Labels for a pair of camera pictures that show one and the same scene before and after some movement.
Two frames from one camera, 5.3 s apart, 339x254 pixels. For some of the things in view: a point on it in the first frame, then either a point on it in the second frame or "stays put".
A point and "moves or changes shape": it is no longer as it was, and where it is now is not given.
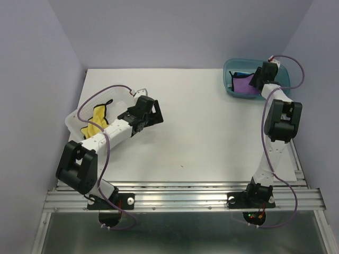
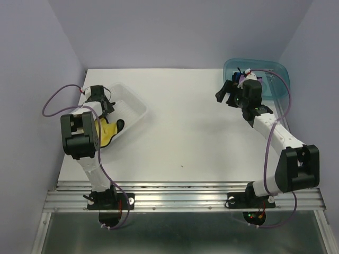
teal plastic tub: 250,65 stays put
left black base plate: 124,201 stays put
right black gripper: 253,81 → 229,87
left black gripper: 155,117 → 109,108
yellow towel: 98,117 moves or changes shape
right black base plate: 247,200 stays put
